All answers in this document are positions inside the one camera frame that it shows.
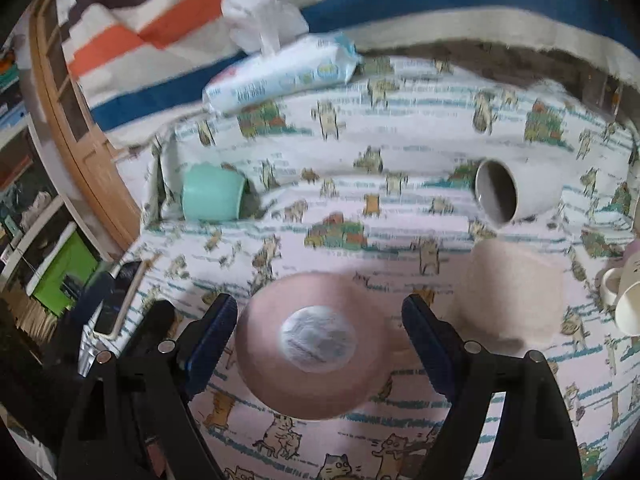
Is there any pink and white cup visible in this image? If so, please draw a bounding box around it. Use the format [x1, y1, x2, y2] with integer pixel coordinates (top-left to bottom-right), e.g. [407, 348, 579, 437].
[234, 272, 407, 420]

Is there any beige cup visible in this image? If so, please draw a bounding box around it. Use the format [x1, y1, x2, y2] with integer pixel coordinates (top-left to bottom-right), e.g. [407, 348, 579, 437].
[447, 238, 565, 354]

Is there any mint green cup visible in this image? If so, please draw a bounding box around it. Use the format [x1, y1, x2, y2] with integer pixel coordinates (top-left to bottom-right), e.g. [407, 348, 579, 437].
[182, 164, 246, 222]

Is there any white cylindrical cup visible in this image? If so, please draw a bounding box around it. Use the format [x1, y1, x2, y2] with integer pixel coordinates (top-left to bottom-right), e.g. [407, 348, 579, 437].
[474, 158, 567, 228]

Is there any white mug with pink lid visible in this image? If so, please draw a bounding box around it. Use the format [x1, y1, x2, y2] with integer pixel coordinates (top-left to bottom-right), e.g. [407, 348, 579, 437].
[600, 240, 640, 337]

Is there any striped Paris blanket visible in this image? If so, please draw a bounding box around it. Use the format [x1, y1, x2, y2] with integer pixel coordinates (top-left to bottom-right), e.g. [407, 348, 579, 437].
[55, 0, 639, 148]

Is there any wet wipes pack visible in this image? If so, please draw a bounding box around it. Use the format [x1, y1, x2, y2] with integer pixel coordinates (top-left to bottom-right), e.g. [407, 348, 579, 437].
[203, 0, 361, 115]

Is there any wooden bed frame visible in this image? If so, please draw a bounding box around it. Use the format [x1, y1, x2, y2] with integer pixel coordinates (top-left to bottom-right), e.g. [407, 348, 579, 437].
[28, 0, 139, 250]

